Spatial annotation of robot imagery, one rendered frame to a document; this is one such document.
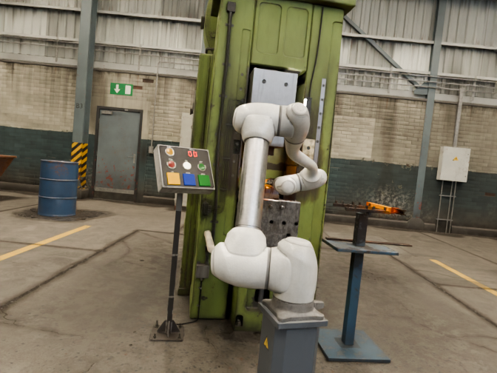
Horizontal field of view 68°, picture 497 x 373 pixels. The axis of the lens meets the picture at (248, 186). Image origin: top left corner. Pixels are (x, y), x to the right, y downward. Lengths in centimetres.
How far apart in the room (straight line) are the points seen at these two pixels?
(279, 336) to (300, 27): 211
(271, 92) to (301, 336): 161
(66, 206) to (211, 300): 433
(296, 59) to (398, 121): 654
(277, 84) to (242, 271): 151
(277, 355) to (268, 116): 91
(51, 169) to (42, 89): 362
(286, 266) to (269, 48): 177
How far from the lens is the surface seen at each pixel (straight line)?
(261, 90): 250
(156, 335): 252
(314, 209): 274
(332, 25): 290
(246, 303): 262
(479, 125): 992
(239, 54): 267
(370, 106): 894
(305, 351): 145
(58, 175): 657
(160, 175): 218
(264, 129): 151
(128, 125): 899
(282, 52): 274
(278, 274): 134
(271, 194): 248
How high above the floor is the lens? 113
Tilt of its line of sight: 3 degrees down
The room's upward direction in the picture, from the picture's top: 5 degrees clockwise
